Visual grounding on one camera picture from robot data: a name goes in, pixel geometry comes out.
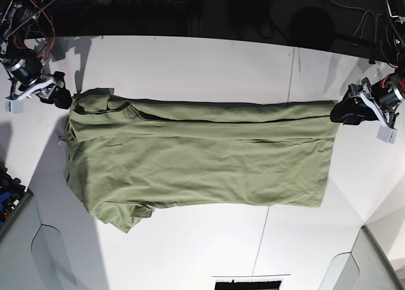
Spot green t-shirt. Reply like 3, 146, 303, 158
65, 89, 338, 232

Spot white cables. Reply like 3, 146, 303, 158
322, 0, 387, 46

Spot left grey table partition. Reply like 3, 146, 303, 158
1, 194, 77, 289

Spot blue and black clutter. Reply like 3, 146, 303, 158
0, 162, 27, 226

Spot black round stool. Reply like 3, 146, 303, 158
289, 6, 335, 51

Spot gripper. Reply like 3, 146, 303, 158
330, 76, 404, 129
6, 57, 72, 110

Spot table cable hatch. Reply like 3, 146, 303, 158
211, 274, 290, 290

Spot right grey table partition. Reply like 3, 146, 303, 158
319, 225, 404, 290

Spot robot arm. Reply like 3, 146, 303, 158
330, 0, 404, 130
1, 0, 72, 115

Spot grey table partition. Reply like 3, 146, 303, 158
319, 225, 404, 290
1, 194, 77, 289

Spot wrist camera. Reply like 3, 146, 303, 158
377, 125, 397, 144
5, 98, 23, 115

